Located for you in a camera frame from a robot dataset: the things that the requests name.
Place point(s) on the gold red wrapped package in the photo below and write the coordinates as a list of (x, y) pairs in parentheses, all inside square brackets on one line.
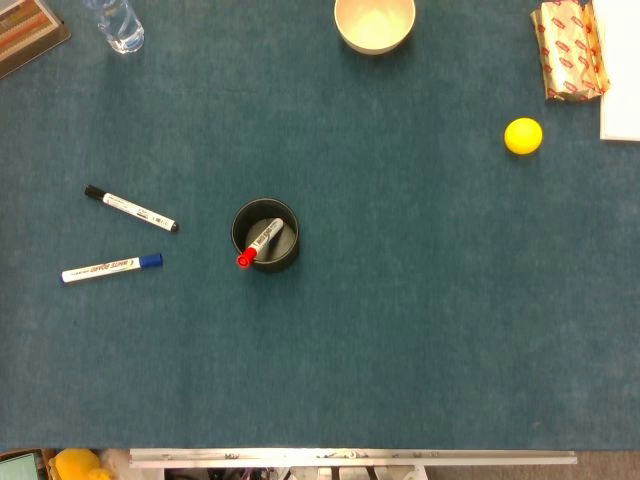
[(570, 50)]

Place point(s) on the aluminium frame rail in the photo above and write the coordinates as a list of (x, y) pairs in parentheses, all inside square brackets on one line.
[(350, 457)]

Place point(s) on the clear plastic water bottle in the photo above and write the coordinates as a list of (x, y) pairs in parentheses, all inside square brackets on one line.
[(120, 25)]

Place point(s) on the red capped whiteboard marker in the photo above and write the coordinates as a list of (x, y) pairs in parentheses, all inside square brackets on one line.
[(265, 237)]

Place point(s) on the striped colourful book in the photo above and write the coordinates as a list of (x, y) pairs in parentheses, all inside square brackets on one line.
[(25, 30)]

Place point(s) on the black capped whiteboard marker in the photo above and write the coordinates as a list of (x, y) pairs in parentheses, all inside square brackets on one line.
[(130, 207)]

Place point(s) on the black cylindrical pen cup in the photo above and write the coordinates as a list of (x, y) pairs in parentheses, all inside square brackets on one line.
[(291, 250)]

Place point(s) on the blue capped whiteboard marker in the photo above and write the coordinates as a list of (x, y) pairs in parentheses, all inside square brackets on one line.
[(100, 270)]

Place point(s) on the yellow ball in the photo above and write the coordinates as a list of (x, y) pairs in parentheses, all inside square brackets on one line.
[(523, 136)]

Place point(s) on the blue table mat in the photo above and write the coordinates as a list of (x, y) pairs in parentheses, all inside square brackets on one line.
[(400, 300)]

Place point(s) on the white paper stack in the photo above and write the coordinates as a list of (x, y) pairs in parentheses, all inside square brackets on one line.
[(622, 70)]

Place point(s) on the cream bowl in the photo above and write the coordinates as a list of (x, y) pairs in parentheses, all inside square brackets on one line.
[(375, 25)]

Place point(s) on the teal box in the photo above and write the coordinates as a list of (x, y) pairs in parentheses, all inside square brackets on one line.
[(17, 467)]

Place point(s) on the yellow toy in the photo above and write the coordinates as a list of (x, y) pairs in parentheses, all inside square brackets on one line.
[(77, 465)]

